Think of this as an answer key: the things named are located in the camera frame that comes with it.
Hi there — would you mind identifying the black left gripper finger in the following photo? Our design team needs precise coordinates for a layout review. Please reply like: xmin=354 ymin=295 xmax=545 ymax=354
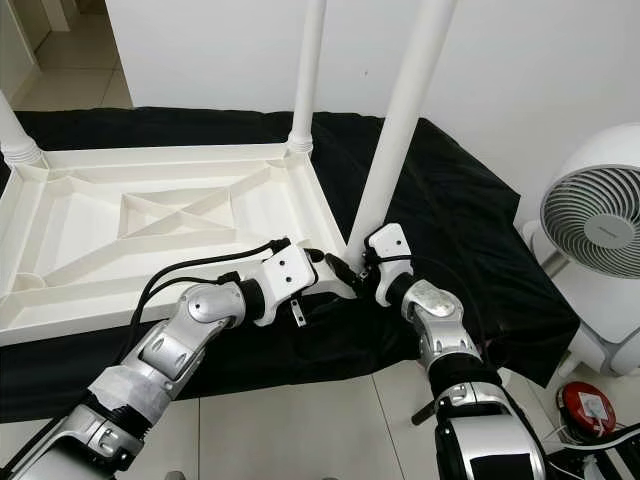
xmin=314 ymin=251 xmax=362 ymax=294

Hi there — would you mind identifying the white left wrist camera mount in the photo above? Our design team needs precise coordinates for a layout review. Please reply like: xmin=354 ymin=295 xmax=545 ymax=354
xmin=255 ymin=243 xmax=327 ymax=327

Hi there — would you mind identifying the white round standing fan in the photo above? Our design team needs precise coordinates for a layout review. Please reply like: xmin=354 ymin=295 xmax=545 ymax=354
xmin=540 ymin=125 xmax=640 ymax=282

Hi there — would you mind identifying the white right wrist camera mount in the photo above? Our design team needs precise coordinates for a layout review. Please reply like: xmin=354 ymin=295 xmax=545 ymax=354
xmin=365 ymin=223 xmax=414 ymax=307

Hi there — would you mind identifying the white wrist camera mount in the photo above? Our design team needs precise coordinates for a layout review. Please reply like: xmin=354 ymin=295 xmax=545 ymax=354
xmin=365 ymin=223 xmax=414 ymax=307
xmin=255 ymin=243 xmax=327 ymax=327

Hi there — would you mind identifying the white floor cable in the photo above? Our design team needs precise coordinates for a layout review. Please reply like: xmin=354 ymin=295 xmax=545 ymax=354
xmin=540 ymin=420 xmax=603 ymax=453

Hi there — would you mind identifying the white grey rounded appliance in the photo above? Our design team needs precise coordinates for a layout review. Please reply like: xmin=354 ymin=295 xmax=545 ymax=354
xmin=520 ymin=220 xmax=640 ymax=380

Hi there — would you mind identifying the grey metal table leg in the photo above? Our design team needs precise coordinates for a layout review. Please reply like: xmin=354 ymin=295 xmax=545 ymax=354
xmin=410 ymin=395 xmax=443 ymax=427

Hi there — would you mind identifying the red round cable reel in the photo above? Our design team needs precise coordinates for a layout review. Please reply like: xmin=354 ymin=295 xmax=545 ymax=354
xmin=558 ymin=380 xmax=617 ymax=439

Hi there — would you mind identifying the white plastic table leg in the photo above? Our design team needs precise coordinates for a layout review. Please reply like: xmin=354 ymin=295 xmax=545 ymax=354
xmin=345 ymin=0 xmax=458 ymax=264
xmin=287 ymin=0 xmax=329 ymax=157
xmin=0 ymin=100 xmax=47 ymax=167

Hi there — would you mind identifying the white plastic children table top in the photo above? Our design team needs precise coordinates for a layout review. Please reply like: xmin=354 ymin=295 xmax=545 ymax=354
xmin=0 ymin=140 xmax=353 ymax=347

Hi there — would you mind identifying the black bag with white trim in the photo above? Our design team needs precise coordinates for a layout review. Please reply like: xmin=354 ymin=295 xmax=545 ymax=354
xmin=545 ymin=425 xmax=640 ymax=480

